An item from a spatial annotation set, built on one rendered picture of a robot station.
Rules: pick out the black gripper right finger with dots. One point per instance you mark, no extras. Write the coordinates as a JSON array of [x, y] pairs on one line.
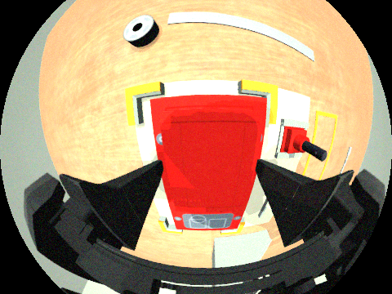
[[296, 200]]

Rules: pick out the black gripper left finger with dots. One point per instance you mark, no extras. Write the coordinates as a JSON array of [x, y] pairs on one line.
[[122, 204]]

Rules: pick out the black toy tyre with white hub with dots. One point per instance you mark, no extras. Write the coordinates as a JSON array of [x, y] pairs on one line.
[[141, 31]]

